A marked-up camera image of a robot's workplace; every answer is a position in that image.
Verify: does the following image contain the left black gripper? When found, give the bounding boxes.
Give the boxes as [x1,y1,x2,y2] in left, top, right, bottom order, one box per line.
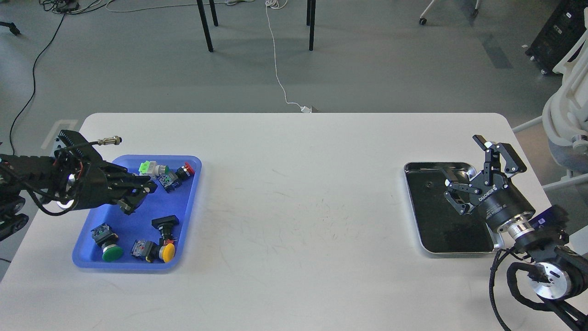
[72,162,158,215]

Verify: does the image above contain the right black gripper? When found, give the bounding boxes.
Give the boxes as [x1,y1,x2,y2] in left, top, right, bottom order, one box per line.
[441,135,536,233]

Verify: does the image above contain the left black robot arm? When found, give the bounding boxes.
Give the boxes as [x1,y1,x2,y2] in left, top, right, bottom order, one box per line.
[0,130,157,240]

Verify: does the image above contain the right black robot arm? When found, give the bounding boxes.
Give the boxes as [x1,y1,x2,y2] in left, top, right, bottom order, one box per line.
[442,135,588,331]

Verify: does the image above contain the blue plastic tray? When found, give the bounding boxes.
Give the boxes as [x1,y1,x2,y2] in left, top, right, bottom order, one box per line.
[72,154,202,272]

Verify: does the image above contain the silver metal tray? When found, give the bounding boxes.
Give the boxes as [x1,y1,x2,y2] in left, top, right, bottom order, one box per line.
[404,162,504,258]

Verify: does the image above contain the white office chair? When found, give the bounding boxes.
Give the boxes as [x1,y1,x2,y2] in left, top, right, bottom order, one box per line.
[513,32,588,191]

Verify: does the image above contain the white chair caster leg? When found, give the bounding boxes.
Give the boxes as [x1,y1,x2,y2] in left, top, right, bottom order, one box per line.
[418,0,484,26]

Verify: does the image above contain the black equipment case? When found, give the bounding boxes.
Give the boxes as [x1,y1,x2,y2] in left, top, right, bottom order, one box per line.
[525,0,588,75]

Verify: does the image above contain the black table legs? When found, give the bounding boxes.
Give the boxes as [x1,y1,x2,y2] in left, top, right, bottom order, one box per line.
[197,0,317,52]

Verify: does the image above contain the light green terminal switch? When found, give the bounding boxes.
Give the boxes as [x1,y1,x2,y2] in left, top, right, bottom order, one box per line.
[138,160,170,178]

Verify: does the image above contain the green push button switch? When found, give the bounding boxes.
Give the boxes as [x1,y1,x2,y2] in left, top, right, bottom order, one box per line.
[90,223,124,262]

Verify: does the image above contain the blue contact block switch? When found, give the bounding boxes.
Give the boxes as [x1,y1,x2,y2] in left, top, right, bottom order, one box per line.
[157,171,182,193]

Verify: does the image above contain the black push button switch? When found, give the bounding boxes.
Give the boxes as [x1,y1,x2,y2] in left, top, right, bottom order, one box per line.
[151,215,179,245]

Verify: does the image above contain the red push button switch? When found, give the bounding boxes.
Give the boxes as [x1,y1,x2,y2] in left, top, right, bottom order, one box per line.
[175,162,195,182]

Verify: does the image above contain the yellow push button switch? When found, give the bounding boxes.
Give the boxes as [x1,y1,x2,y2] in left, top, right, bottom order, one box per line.
[130,239,175,263]

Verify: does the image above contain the black cable on floor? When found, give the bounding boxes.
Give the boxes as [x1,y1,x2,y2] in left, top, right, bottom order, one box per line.
[0,0,106,157]

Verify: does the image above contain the white cable on floor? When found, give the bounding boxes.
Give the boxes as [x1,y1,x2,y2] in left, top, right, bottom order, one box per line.
[264,0,313,113]

